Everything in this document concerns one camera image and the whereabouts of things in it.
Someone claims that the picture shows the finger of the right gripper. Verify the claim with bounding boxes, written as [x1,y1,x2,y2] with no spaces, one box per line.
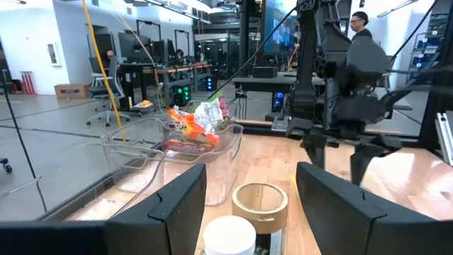
[349,143,382,187]
[302,133,329,171]

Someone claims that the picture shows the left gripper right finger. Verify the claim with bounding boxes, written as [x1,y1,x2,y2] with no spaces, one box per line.
[295,161,388,255]

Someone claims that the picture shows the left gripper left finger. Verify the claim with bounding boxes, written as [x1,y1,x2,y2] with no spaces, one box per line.
[105,162,208,255]

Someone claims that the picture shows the white lid spice jar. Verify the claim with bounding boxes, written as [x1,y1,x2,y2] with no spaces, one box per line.
[202,215,257,255]

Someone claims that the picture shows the red blue ramen packet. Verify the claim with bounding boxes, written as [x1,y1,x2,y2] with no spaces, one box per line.
[163,137,214,156]

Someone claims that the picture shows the orange ramen packet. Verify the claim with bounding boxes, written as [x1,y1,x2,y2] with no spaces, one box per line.
[166,107,221,147]

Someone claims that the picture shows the green ramen packet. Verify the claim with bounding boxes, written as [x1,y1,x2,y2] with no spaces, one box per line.
[208,90,234,131]

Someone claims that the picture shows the white-backed pink ramen packet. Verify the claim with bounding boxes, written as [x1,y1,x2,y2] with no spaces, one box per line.
[193,100,224,132]

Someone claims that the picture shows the computer tower blue lights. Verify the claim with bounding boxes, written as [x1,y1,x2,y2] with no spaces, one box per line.
[205,74,218,92]
[270,91,286,113]

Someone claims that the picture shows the clear plastic bin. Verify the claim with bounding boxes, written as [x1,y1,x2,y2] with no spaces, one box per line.
[157,100,245,159]
[101,118,245,208]
[35,141,167,222]

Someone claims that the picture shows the black table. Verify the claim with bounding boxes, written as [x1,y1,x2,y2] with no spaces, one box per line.
[232,72,326,95]

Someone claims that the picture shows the black box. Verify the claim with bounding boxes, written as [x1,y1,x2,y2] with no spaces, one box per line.
[251,66,280,79]

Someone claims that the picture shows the storage shelf blue boxes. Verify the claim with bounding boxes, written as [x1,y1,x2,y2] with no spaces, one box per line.
[406,13,447,84]

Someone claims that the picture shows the large display screen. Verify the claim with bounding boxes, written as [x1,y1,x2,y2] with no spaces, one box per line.
[263,0,301,57]

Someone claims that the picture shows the computer tower green lights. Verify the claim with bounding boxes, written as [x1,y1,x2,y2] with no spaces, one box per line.
[172,84,193,107]

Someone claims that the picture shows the grey office chair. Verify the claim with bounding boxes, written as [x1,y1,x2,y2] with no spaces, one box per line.
[86,55,131,128]

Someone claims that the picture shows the wooden office desk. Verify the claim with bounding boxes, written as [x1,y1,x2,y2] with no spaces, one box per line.
[120,62,214,109]

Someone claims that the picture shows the cardboard box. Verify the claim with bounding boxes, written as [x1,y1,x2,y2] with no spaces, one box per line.
[54,83,92,100]

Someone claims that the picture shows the black monitor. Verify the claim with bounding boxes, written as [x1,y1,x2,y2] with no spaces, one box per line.
[117,31,152,64]

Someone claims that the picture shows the aluminium bracket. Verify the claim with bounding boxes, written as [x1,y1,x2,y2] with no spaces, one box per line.
[434,111,453,167]

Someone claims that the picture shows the yellow cable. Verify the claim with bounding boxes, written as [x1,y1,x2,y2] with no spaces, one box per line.
[81,0,127,143]

